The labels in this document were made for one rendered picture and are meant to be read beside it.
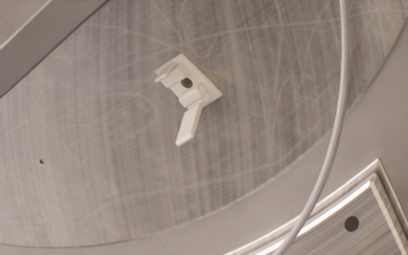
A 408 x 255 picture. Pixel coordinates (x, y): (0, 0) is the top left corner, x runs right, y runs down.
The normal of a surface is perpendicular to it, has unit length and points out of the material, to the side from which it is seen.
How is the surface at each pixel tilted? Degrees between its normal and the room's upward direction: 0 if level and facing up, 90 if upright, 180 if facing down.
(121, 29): 90
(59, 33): 90
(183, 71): 49
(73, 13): 90
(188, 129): 44
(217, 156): 90
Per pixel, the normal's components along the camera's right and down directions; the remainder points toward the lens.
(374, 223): -0.41, 0.55
